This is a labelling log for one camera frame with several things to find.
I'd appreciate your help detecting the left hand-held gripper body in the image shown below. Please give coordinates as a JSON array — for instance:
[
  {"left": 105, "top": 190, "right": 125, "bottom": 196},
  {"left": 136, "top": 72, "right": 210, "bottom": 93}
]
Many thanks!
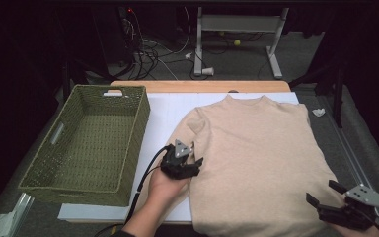
[{"left": 160, "top": 138, "right": 201, "bottom": 181}]

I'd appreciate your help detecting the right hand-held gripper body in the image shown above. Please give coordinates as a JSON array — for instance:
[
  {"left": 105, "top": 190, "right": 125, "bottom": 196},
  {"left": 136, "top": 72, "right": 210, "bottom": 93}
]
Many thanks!
[{"left": 319, "top": 183, "right": 379, "bottom": 231}]

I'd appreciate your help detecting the beige knit sweater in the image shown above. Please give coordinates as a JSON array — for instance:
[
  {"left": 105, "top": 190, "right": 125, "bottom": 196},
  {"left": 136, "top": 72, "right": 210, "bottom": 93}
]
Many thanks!
[{"left": 134, "top": 94, "right": 346, "bottom": 237}]

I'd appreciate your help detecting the green woven basket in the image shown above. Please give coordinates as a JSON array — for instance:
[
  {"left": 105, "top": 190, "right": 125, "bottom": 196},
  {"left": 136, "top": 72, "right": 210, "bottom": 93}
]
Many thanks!
[{"left": 18, "top": 84, "right": 151, "bottom": 207}]

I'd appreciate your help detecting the person's right hand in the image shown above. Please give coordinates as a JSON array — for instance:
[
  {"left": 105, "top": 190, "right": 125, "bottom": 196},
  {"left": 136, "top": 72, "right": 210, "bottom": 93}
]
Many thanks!
[{"left": 329, "top": 221, "right": 379, "bottom": 237}]

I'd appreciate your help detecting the person's left hand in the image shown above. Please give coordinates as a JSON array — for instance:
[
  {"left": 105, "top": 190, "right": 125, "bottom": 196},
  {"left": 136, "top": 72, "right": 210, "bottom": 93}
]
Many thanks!
[{"left": 147, "top": 164, "right": 191, "bottom": 211}]

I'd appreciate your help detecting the black metal stand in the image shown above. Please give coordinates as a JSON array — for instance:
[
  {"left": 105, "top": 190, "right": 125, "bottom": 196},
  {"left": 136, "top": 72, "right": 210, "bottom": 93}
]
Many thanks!
[{"left": 289, "top": 58, "right": 346, "bottom": 129}]

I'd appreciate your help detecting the black computer tower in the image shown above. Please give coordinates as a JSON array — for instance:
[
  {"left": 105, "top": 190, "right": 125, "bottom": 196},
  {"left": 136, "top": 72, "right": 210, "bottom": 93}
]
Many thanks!
[{"left": 116, "top": 5, "right": 137, "bottom": 65}]

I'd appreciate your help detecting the long aluminium rail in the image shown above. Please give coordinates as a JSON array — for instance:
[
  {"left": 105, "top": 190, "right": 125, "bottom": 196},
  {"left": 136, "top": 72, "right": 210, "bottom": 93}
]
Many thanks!
[{"left": 322, "top": 98, "right": 379, "bottom": 237}]

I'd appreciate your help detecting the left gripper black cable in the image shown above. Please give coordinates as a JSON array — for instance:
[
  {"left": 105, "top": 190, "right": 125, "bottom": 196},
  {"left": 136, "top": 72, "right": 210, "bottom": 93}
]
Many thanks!
[{"left": 93, "top": 146, "right": 172, "bottom": 237}]

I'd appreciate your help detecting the tangle of floor cables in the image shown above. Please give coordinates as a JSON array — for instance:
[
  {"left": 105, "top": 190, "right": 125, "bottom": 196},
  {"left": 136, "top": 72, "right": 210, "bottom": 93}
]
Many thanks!
[{"left": 121, "top": 6, "right": 191, "bottom": 81}]

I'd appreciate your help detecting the short aluminium rail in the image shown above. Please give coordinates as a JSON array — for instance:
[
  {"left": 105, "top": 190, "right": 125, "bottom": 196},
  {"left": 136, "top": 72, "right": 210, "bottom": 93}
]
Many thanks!
[{"left": 0, "top": 192, "right": 36, "bottom": 237}]

